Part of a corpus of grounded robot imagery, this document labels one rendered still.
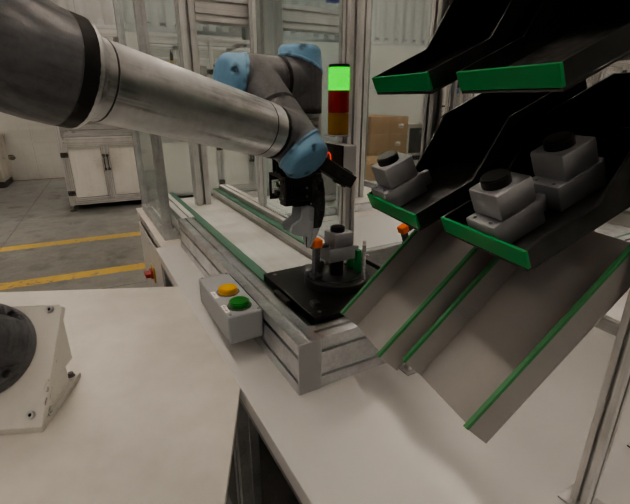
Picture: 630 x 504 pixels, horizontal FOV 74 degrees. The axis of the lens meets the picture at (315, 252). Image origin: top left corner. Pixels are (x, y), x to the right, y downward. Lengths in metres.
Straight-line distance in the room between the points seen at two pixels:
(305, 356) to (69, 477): 0.37
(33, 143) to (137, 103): 8.44
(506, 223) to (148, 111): 0.37
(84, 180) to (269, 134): 5.56
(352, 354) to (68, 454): 0.46
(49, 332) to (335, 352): 0.48
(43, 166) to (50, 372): 8.16
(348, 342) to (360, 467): 0.22
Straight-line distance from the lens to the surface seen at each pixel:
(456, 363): 0.59
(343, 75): 1.03
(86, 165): 6.04
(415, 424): 0.73
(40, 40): 0.40
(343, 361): 0.78
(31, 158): 8.91
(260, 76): 0.68
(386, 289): 0.70
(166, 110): 0.46
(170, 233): 1.60
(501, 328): 0.58
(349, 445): 0.68
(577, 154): 0.51
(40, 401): 0.82
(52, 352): 0.82
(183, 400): 0.79
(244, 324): 0.82
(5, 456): 0.80
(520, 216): 0.48
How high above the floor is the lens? 1.34
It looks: 20 degrees down
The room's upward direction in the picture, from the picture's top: straight up
